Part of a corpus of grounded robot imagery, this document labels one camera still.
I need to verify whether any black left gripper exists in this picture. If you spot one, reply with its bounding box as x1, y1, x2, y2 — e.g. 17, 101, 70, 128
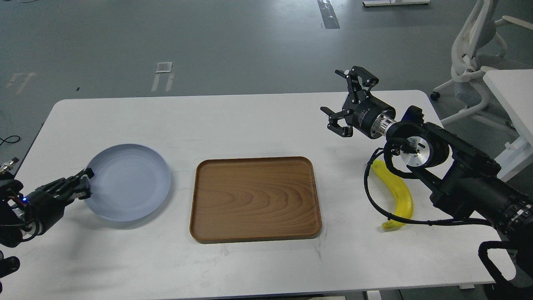
25, 168, 95, 234

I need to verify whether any white office chair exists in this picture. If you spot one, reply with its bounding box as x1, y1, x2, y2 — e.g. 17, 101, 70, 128
430, 0, 533, 129

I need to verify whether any white desk base far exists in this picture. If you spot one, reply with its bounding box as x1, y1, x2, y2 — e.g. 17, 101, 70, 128
362, 0, 431, 8

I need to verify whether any brown wooden tray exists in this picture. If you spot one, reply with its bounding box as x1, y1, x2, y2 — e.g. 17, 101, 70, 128
189, 156, 322, 244

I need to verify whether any yellow banana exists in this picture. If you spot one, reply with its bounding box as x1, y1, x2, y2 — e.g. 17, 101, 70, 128
371, 160, 414, 220

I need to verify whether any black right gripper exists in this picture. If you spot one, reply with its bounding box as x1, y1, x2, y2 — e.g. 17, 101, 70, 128
320, 66, 396, 139

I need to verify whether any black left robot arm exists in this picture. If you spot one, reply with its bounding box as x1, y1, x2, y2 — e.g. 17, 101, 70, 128
0, 157, 95, 248

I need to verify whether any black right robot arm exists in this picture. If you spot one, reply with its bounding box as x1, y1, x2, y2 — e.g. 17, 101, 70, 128
321, 66, 533, 300

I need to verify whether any white side table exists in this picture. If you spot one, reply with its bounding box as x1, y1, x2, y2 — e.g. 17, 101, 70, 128
483, 70, 533, 182

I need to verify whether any light blue plate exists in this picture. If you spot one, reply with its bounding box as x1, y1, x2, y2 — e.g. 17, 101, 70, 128
85, 144, 171, 222

